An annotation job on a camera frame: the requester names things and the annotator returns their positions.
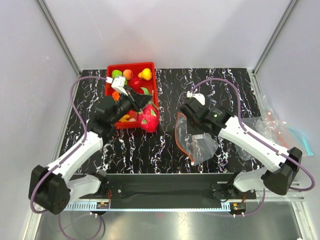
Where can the left aluminium frame post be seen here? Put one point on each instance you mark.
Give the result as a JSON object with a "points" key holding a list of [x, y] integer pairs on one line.
{"points": [[58, 35]]}

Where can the white slotted cable duct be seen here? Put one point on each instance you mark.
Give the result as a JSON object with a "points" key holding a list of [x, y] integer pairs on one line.
{"points": [[140, 206]]}

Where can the clear bag orange zipper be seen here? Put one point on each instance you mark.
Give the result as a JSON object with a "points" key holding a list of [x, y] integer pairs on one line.
{"points": [[198, 147]]}

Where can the pink dragon fruit toy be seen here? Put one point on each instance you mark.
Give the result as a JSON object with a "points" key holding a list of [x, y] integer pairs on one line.
{"points": [[148, 116]]}

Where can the red apple toy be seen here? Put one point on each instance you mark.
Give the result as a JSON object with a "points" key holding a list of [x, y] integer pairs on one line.
{"points": [[135, 83]]}

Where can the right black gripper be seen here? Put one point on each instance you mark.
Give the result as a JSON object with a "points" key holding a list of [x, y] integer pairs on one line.
{"points": [[191, 129]]}

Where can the spare zip bags pile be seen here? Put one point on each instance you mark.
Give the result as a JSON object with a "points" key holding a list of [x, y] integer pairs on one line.
{"points": [[276, 130]]}

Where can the green bumpy fruit toy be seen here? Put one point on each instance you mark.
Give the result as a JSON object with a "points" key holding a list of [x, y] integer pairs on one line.
{"points": [[116, 73]]}

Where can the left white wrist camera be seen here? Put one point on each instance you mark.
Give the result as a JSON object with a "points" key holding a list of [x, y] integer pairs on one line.
{"points": [[118, 84]]}

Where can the orange pumpkin toy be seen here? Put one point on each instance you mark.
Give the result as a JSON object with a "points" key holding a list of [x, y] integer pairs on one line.
{"points": [[116, 95]]}

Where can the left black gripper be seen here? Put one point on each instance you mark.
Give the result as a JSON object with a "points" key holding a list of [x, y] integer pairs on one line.
{"points": [[138, 101]]}

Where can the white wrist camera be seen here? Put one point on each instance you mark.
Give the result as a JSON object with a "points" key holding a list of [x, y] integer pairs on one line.
{"points": [[200, 97], [118, 84]]}

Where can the red plastic tray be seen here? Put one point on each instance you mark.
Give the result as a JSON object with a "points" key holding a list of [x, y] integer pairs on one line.
{"points": [[151, 85]]}

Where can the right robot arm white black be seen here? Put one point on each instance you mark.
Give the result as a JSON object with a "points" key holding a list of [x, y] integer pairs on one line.
{"points": [[279, 163]]}

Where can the orange ginger root toy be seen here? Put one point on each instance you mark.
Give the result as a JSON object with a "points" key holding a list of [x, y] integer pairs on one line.
{"points": [[124, 119]]}

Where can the peach toy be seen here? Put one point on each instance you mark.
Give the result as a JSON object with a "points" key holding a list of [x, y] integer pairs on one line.
{"points": [[128, 74]]}

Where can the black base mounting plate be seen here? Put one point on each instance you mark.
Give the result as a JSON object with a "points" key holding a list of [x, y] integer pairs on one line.
{"points": [[197, 188]]}

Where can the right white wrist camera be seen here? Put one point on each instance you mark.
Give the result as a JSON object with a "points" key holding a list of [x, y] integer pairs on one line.
{"points": [[200, 97]]}

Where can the right aluminium frame post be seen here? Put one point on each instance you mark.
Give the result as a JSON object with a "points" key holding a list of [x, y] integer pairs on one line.
{"points": [[275, 34]]}

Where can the yellow pear toy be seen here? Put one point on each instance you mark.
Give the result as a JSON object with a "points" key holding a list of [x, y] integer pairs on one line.
{"points": [[146, 74]]}

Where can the aluminium frame post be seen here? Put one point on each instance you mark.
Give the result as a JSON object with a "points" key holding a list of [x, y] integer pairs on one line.
{"points": [[275, 34], [58, 35]]}

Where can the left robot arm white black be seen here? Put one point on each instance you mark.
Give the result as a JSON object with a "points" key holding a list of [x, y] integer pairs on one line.
{"points": [[52, 187]]}

